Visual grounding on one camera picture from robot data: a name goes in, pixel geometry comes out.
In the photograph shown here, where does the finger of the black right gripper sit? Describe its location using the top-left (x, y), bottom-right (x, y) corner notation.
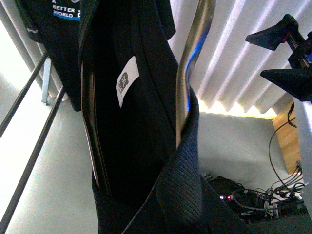
top-left (245, 14), bottom-right (299, 51)
top-left (260, 68), bottom-right (312, 102)

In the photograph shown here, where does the silver metal clothes hanger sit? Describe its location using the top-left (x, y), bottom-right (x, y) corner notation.
top-left (175, 0), bottom-right (216, 148)

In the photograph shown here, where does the black printed t-shirt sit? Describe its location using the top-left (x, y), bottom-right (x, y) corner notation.
top-left (14, 0), bottom-right (91, 112)
top-left (79, 0), bottom-right (251, 234)

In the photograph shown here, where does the wooden board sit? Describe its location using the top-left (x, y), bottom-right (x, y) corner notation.
top-left (273, 101), bottom-right (301, 175)

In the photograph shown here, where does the black hanging printed t-shirt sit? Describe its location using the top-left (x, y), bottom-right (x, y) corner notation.
top-left (14, 0), bottom-right (91, 112)

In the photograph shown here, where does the upper metal rack rod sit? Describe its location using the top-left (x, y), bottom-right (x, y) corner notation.
top-left (0, 52), bottom-right (48, 137)

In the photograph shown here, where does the metal rack rod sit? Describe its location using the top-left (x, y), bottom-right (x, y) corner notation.
top-left (0, 86), bottom-right (65, 234)
top-left (0, 52), bottom-right (48, 137)

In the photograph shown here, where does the lower metal rack rod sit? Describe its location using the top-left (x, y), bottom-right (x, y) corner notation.
top-left (0, 86), bottom-right (65, 234)

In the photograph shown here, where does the tangle of black cables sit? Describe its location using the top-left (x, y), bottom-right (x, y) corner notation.
top-left (231, 102), bottom-right (305, 220)

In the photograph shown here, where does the grey metal rack frame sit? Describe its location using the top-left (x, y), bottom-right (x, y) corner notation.
top-left (41, 57), bottom-right (51, 105)

